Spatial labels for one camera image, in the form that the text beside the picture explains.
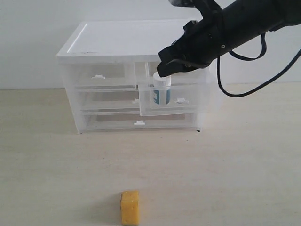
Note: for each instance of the white teal labelled bottle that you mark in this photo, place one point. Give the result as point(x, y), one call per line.
point(161, 89)

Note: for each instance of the white plastic drawer cabinet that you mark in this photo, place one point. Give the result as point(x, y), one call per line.
point(114, 42)

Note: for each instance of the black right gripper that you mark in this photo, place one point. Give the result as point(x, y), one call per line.
point(201, 43)

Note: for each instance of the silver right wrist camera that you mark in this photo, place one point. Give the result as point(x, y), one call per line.
point(182, 3)

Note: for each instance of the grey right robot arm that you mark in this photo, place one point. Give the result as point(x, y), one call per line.
point(255, 17)

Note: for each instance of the clear bottom wide drawer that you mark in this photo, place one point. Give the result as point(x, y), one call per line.
point(98, 122)

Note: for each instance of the yellow cheese block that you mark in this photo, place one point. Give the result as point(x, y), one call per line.
point(129, 206)

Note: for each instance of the clear wide drawer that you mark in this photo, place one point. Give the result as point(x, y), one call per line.
point(98, 122)
point(104, 100)

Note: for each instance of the clear middle wide drawer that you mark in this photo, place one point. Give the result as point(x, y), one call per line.
point(104, 100)

